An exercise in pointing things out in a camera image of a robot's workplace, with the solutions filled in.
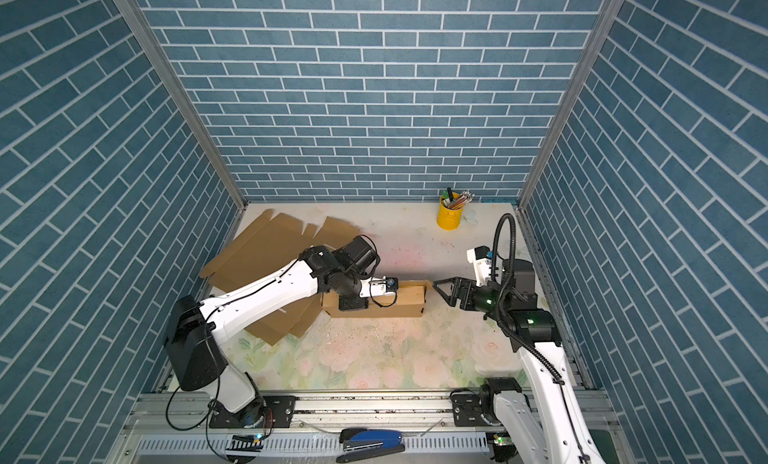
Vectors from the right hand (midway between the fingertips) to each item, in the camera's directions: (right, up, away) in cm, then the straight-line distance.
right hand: (441, 283), depth 72 cm
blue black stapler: (-18, -36, -4) cm, 41 cm away
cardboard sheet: (-57, +8, +38) cm, 69 cm away
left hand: (-19, -5, +9) cm, 22 cm away
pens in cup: (+10, +23, +33) cm, 41 cm away
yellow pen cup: (+8, +17, +37) cm, 42 cm away
